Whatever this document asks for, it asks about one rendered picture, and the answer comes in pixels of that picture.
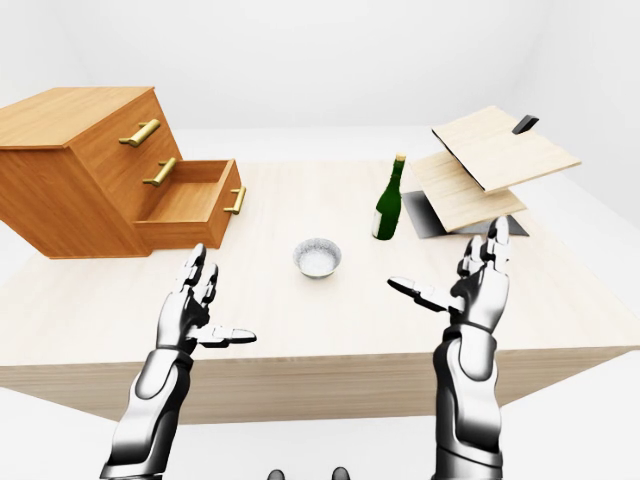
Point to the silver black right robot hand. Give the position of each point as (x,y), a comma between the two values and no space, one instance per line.
(480,285)

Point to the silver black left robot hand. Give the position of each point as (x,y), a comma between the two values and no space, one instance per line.
(192,305)

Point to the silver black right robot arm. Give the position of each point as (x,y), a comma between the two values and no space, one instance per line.
(467,405)

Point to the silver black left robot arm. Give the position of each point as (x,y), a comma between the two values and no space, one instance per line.
(147,415)

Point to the wooden drawer, open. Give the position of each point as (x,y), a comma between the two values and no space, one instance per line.
(192,202)

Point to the wooden drawer front, closed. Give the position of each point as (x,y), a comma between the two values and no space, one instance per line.
(120,127)
(150,190)

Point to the wooden cabinet with drawers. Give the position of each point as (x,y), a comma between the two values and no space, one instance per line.
(55,190)

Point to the pale wooden board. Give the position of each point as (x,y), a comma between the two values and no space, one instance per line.
(510,150)
(460,195)

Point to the green glass bottle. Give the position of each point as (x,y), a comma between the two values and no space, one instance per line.
(389,205)

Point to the white patterned bowl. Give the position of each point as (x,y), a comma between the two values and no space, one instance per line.
(317,259)

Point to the small black block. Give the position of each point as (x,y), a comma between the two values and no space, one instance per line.
(525,124)

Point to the small dark rounded shape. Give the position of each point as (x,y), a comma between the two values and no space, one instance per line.
(275,474)
(340,473)

